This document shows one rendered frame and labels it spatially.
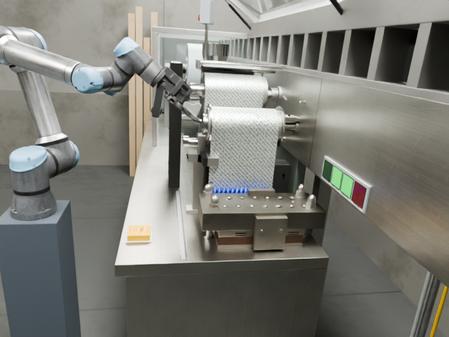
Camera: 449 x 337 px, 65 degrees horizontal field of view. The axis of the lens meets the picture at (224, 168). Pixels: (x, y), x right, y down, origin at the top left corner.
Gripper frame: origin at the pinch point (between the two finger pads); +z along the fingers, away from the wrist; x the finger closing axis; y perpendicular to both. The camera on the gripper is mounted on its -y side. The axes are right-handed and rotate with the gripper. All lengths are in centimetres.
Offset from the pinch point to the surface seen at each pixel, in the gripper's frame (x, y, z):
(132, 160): 286, -112, 32
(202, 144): -1.0, -5.1, 7.0
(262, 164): -8.3, 4.8, 26.6
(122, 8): 326, 10, -85
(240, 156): -8.3, 1.7, 18.0
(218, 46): 63, 30, -5
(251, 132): -8.3, 10.3, 15.1
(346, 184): -44, 18, 32
